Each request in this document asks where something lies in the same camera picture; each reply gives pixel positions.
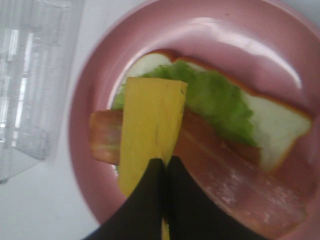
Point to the bread slice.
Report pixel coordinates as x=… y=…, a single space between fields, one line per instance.
x=277 y=126

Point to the pink round plate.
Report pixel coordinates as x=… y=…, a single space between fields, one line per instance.
x=262 y=43

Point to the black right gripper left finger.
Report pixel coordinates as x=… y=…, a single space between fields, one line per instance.
x=140 y=216

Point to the bacon strip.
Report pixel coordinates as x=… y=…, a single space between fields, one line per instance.
x=105 y=135
x=226 y=174

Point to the left clear plastic tray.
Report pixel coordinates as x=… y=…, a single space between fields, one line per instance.
x=37 y=45

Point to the yellow cheese slice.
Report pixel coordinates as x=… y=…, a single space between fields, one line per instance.
x=152 y=117

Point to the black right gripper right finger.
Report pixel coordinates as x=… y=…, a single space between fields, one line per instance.
x=192 y=215

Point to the green lettuce leaf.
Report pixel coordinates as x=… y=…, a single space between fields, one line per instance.
x=209 y=95

